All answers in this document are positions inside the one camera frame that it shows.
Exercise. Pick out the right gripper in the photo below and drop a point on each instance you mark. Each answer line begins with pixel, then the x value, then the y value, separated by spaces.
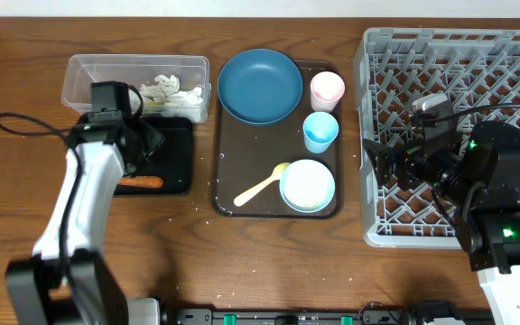
pixel 410 157

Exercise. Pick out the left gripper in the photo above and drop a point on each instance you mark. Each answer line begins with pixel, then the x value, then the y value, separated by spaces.
pixel 153 135

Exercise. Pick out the orange carrot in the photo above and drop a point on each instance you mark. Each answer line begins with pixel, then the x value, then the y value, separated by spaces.
pixel 144 182

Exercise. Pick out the white tissue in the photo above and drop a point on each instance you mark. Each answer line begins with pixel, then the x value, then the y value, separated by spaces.
pixel 166 90

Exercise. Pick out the light blue plastic cup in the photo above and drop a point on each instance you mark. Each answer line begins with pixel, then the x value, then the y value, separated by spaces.
pixel 320 129

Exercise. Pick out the light blue bowl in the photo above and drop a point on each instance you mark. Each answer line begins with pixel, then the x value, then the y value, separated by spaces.
pixel 307 186

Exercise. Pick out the pink plastic cup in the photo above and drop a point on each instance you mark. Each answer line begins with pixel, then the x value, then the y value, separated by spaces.
pixel 327 88

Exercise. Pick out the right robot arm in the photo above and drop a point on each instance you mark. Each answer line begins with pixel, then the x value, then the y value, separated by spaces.
pixel 484 186

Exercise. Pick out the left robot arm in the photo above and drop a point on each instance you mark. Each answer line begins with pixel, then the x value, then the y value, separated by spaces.
pixel 66 280

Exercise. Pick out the clear plastic waste bin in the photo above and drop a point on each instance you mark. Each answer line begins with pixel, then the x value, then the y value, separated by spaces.
pixel 135 70

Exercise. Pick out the grey dishwasher rack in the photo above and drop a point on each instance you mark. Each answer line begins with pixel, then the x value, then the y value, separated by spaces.
pixel 478 70

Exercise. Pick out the black plastic tray bin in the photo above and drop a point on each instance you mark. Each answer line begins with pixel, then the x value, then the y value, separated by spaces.
pixel 172 161

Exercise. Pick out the yellow plastic spoon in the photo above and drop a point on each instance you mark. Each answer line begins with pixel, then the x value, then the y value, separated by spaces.
pixel 247 195

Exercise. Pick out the dark brown serving tray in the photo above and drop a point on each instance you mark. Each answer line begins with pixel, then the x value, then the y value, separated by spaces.
pixel 246 154

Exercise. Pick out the dark blue plate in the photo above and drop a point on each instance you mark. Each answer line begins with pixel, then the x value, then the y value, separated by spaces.
pixel 260 86

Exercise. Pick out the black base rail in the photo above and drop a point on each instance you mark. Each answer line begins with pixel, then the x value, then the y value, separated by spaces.
pixel 372 313

